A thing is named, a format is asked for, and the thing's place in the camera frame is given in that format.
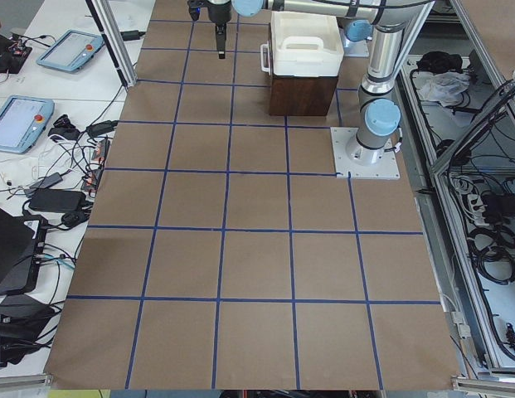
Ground black laptop computer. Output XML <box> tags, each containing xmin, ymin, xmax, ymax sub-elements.
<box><xmin>0</xmin><ymin>208</ymin><xmax>48</xmax><ymax>296</ymax></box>

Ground black power adapter brick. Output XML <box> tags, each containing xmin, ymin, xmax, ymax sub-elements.
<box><xmin>28</xmin><ymin>188</ymin><xmax>85</xmax><ymax>213</ymax></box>

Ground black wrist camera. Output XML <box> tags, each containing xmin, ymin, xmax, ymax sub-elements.
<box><xmin>187</xmin><ymin>0</ymin><xmax>204</xmax><ymax>22</ymax></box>

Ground light wooden drawer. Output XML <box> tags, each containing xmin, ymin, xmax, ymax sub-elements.
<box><xmin>260</xmin><ymin>41</ymin><xmax>273</xmax><ymax>75</ymax></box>

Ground dark brown wooden cabinet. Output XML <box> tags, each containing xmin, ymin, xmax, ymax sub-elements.
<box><xmin>269</xmin><ymin>75</ymin><xmax>338</xmax><ymax>117</ymax></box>

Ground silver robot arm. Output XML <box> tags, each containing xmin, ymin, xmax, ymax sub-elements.
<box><xmin>187</xmin><ymin>1</ymin><xmax>432</xmax><ymax>162</ymax></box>
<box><xmin>343</xmin><ymin>20</ymin><xmax>373</xmax><ymax>46</ymax></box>

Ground white foam tray box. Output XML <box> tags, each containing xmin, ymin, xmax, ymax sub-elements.
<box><xmin>270</xmin><ymin>12</ymin><xmax>344</xmax><ymax>77</ymax></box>

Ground aluminium frame post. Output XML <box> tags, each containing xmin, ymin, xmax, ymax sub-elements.
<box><xmin>85</xmin><ymin>0</ymin><xmax>137</xmax><ymax>90</ymax></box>

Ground blue teach pendant lower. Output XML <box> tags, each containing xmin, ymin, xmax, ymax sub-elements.
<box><xmin>0</xmin><ymin>95</ymin><xmax>55</xmax><ymax>154</ymax></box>

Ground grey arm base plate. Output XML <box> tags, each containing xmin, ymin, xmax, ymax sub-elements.
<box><xmin>343</xmin><ymin>37</ymin><xmax>369</xmax><ymax>58</ymax></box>
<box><xmin>330</xmin><ymin>127</ymin><xmax>401</xmax><ymax>180</ymax></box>

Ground blue teach pendant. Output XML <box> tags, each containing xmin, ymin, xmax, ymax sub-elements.
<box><xmin>0</xmin><ymin>95</ymin><xmax>55</xmax><ymax>154</ymax></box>
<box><xmin>36</xmin><ymin>30</ymin><xmax>104</xmax><ymax>73</ymax></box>

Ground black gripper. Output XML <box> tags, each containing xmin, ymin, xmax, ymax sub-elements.
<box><xmin>206</xmin><ymin>0</ymin><xmax>231</xmax><ymax>60</ymax></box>

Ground white crumpled cloth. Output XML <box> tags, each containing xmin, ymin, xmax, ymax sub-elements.
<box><xmin>418</xmin><ymin>71</ymin><xmax>470</xmax><ymax>107</ymax></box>

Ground blue teach pendant upper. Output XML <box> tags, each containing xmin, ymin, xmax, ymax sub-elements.
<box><xmin>36</xmin><ymin>30</ymin><xmax>104</xmax><ymax>73</ymax></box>

